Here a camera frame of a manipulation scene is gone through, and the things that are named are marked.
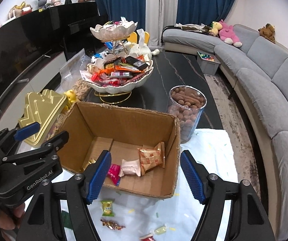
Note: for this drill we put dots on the pink plush toy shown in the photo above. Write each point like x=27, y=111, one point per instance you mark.
x=227, y=34

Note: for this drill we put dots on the light blue patterned cloth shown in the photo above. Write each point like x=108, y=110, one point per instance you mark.
x=221, y=160

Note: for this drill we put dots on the yellow pink snack packet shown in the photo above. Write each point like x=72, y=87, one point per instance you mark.
x=90, y=161

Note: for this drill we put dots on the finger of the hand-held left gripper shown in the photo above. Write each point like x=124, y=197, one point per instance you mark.
x=56, y=140
x=26, y=131

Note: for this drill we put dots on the gold-lidded clear candy container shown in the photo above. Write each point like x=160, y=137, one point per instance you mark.
x=41, y=110

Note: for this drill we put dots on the copper snack packet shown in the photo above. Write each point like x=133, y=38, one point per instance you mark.
x=159, y=153
x=146, y=162

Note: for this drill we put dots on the brown plush toy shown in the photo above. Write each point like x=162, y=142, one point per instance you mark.
x=268, y=31

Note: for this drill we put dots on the small green candy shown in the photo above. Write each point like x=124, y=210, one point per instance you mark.
x=108, y=207

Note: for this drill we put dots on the grey bunny plush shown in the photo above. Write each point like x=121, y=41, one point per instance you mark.
x=42, y=2

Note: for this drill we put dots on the white tiered snack dish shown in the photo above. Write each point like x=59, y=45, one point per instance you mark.
x=113, y=89

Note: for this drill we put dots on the black upright piano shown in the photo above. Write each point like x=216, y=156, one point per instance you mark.
x=83, y=22

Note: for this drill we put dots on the gold white ornament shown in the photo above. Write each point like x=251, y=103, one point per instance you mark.
x=21, y=8

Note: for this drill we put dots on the clear jar of nuts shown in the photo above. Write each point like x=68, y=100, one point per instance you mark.
x=186, y=110

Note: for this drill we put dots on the grey storage bin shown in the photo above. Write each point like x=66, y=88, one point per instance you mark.
x=207, y=66

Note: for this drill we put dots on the red snack packet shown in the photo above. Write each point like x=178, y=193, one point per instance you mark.
x=147, y=238

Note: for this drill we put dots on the clear bag of nuts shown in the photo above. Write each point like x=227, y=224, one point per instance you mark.
x=82, y=87

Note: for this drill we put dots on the yellow plush toy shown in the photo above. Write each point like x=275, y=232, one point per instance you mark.
x=215, y=27

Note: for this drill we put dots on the brown cardboard box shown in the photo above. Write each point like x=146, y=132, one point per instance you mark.
x=123, y=120

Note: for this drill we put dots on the brown wrapped candy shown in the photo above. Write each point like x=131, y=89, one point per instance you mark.
x=112, y=224

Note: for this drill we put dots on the yellow duck toy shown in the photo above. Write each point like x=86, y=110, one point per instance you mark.
x=70, y=96

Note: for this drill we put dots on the patterned cloth heap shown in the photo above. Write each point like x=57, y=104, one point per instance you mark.
x=191, y=27

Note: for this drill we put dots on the black television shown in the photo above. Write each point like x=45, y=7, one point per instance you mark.
x=16, y=42

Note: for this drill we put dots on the white sheer curtain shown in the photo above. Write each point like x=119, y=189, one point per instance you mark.
x=161, y=5

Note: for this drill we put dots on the white plush tissue holder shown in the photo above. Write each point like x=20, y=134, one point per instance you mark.
x=140, y=51

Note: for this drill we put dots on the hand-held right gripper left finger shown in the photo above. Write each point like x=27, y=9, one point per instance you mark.
x=97, y=178

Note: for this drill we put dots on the mottled grey rug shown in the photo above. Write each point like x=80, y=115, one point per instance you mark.
x=234, y=120

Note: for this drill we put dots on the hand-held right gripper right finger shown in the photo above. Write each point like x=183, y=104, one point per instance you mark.
x=194, y=178

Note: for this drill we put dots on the yellow chair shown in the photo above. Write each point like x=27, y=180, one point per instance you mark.
x=133, y=37

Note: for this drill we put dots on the grey sectional sofa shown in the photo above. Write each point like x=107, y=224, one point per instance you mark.
x=271, y=93

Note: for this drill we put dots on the dark green snack packet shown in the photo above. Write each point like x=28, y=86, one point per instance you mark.
x=65, y=216

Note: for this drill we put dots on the blue curtain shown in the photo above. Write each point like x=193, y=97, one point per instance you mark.
x=204, y=0
x=118, y=0

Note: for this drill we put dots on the grey television cabinet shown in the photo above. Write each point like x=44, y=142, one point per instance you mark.
x=33, y=80

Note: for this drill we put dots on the heap of assorted snack packets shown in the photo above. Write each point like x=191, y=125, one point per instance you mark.
x=118, y=74

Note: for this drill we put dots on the person's left hand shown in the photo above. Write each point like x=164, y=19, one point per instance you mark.
x=11, y=213

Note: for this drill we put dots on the beige snack packet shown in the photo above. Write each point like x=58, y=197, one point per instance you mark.
x=130, y=168

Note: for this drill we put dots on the pale green wrapped candy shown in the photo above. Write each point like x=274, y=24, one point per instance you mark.
x=160, y=230

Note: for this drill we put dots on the pink doll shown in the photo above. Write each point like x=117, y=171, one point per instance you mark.
x=57, y=1

